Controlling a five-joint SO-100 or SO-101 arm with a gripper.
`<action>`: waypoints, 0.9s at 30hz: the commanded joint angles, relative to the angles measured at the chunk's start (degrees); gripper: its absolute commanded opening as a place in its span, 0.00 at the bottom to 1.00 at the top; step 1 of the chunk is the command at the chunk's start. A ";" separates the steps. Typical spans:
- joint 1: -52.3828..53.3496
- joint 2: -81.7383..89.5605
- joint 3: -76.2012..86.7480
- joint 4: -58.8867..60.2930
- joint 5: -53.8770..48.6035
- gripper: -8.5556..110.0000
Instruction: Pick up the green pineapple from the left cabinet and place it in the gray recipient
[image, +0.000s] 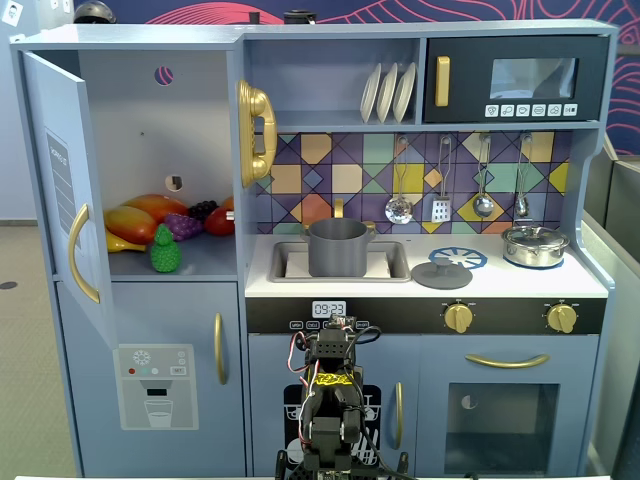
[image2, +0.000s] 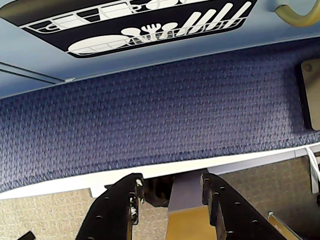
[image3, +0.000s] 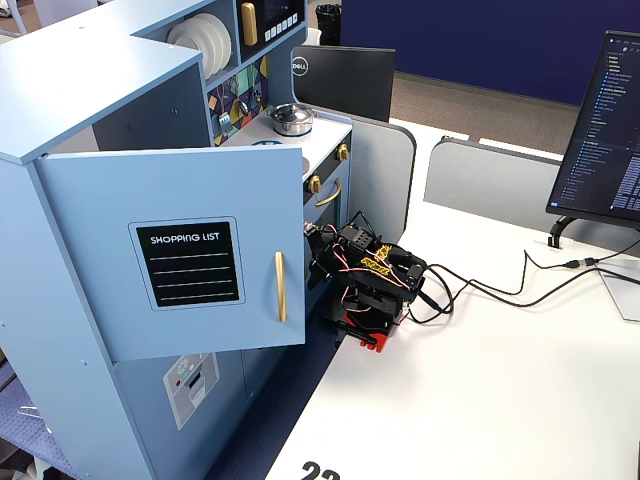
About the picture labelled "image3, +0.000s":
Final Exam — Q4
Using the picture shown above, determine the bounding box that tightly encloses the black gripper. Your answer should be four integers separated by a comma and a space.
301, 221, 346, 294

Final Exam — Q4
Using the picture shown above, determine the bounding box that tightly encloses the blue toy kitchen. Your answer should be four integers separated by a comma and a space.
0, 0, 354, 480

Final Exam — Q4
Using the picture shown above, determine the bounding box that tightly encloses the gold door handle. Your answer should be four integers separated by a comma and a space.
273, 251, 289, 324

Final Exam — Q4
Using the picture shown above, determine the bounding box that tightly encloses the monitor showing code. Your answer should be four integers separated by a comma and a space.
545, 29, 640, 231

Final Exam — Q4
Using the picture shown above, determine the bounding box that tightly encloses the steel toy pot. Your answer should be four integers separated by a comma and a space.
266, 110, 316, 137

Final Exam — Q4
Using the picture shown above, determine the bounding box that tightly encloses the blue cabinet door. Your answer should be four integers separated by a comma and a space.
33, 146, 307, 364

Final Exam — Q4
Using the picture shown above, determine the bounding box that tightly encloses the steel toy spatula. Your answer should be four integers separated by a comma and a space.
216, 94, 233, 134

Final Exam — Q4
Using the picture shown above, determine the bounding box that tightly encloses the black Dell monitor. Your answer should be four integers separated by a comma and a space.
291, 44, 396, 124

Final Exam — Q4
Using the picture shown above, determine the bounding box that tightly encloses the black trash can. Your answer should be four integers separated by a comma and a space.
315, 3, 343, 47

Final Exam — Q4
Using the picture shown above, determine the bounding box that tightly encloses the steel pot lid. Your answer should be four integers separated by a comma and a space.
268, 102, 312, 124

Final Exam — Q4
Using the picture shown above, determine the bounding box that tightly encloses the white plate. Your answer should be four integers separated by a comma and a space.
166, 18, 217, 76
189, 14, 227, 74
199, 12, 234, 69

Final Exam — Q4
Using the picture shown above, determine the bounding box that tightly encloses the black shopping list board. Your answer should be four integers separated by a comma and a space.
128, 215, 247, 312

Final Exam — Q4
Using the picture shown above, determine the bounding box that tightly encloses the black monitor stand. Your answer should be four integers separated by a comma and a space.
548, 215, 584, 249

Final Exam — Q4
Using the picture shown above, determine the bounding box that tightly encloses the red table clamp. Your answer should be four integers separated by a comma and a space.
359, 329, 390, 354

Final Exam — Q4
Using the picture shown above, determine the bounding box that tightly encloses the grey ice dispenser sticker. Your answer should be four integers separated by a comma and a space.
162, 351, 221, 431

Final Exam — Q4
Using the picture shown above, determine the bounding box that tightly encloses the gold microwave handle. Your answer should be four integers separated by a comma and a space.
240, 2, 259, 47

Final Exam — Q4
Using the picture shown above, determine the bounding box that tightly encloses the black toy microwave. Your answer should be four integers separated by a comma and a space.
234, 0, 307, 64

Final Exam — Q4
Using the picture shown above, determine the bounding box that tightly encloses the black cable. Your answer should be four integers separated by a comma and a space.
409, 248, 569, 325
417, 267, 640, 309

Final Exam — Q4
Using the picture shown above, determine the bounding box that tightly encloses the black number sticker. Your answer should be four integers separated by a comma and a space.
300, 461, 342, 480

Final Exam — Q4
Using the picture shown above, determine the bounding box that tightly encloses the gold oven handle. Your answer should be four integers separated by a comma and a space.
314, 178, 344, 209

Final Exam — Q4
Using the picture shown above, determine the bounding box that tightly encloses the grey desk divider panel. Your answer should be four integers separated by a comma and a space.
319, 111, 418, 247
422, 135, 640, 247

